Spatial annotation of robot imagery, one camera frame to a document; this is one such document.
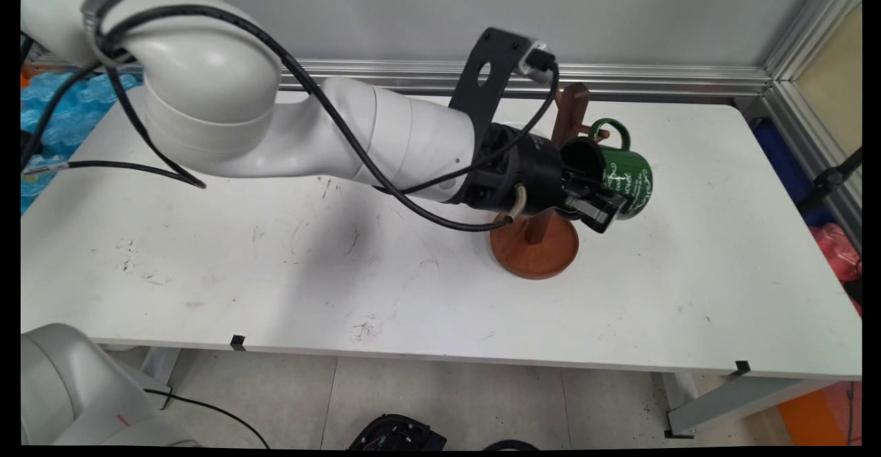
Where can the green mug with white print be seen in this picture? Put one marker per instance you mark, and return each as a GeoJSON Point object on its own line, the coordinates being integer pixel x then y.
{"type": "Point", "coordinates": [630, 168]}

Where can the blue plastic bag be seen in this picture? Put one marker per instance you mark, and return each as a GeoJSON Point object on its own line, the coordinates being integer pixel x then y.
{"type": "Point", "coordinates": [62, 113]}

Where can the orange red floor mat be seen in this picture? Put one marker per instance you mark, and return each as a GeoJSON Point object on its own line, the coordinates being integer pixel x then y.
{"type": "Point", "coordinates": [819, 419]}

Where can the grey table leg with foot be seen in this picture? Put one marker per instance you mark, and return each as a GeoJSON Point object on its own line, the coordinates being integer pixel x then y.
{"type": "Point", "coordinates": [723, 402]}

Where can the black stand clamp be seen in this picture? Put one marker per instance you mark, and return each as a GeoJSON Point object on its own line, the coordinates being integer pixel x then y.
{"type": "Point", "coordinates": [829, 180]}

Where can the brown wooden mug tree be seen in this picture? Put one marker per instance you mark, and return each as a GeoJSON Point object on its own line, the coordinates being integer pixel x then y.
{"type": "Point", "coordinates": [537, 250]}

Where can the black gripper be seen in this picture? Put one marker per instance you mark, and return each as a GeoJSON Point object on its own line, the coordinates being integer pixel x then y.
{"type": "Point", "coordinates": [530, 175]}

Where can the black device on floor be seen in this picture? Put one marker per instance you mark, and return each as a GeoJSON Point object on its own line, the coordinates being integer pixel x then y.
{"type": "Point", "coordinates": [396, 433]}

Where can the black camera mounting bracket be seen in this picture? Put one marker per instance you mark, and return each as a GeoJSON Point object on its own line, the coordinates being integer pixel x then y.
{"type": "Point", "coordinates": [506, 47]}

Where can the long aluminium frame rail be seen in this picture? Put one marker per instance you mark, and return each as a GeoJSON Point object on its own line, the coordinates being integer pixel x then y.
{"type": "Point", "coordinates": [654, 78]}

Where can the blue box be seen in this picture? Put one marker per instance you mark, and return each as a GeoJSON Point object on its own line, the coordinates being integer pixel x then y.
{"type": "Point", "coordinates": [784, 168]}

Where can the aluminium frame corner post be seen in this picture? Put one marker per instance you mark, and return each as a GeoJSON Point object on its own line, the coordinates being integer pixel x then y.
{"type": "Point", "coordinates": [812, 23]}

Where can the short aluminium frame rail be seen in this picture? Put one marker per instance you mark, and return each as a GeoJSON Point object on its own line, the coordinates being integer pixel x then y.
{"type": "Point", "coordinates": [819, 154]}

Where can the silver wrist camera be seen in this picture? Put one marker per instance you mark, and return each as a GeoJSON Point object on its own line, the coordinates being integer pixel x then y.
{"type": "Point", "coordinates": [528, 61]}

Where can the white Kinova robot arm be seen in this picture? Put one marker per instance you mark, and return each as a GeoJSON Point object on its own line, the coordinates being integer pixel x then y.
{"type": "Point", "coordinates": [206, 99]}

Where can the red plastic bag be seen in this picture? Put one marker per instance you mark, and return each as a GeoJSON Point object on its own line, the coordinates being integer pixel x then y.
{"type": "Point", "coordinates": [836, 250]}

